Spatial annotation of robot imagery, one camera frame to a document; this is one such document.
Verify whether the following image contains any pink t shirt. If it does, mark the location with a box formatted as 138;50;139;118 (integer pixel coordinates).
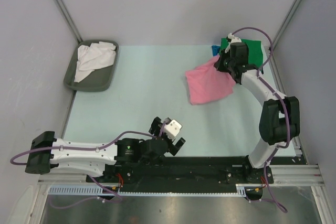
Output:
185;55;236;105

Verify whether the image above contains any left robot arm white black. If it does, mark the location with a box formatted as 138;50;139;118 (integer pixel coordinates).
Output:
25;117;185;182

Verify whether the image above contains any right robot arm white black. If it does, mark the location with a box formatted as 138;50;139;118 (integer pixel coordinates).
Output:
214;40;300;183

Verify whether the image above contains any blue folded t shirt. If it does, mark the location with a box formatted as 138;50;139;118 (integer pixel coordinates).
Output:
211;45;220;57

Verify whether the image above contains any green folded t shirt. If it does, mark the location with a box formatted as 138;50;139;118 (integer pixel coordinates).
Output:
219;37;265;74

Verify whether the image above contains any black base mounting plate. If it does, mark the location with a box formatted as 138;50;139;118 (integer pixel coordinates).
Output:
96;157;264;194

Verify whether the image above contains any grey fabric basket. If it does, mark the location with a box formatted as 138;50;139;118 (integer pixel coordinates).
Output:
64;39;119;92

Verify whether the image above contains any white t shirt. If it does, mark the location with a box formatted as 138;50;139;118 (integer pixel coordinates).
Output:
74;41;117;83

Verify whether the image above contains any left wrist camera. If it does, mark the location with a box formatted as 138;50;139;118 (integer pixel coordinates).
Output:
163;118;182;140

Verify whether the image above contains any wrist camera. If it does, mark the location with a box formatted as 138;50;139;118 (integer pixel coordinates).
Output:
225;33;242;53
163;118;182;140

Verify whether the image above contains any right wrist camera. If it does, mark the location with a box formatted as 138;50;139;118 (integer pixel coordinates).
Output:
225;33;242;53

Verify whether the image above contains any white slotted cable duct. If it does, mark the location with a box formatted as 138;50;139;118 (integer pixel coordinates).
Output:
46;184;265;197

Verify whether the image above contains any right aluminium frame post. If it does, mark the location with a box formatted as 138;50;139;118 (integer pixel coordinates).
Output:
272;0;303;49

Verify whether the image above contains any aluminium frame post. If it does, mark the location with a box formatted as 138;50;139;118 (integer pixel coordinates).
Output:
272;0;303;49
53;0;83;43

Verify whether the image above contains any left aluminium frame post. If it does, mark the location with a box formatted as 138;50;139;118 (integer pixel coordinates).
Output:
53;0;83;43

